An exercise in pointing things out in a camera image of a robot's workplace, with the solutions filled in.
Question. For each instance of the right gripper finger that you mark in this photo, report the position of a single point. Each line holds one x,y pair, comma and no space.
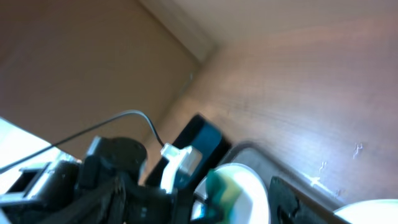
288,205

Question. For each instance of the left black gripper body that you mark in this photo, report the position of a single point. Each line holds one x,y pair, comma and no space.
154,205

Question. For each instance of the white plate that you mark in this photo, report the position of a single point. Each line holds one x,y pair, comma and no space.
382,211
252,207

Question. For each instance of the green yellow sponge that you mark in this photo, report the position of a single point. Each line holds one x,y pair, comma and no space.
222,193

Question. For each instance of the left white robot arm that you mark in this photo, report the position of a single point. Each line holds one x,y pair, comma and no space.
103,188

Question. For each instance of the large dark tray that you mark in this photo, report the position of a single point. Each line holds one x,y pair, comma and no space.
266,166

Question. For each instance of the small dark blue tray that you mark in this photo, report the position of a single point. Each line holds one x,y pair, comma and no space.
205,137

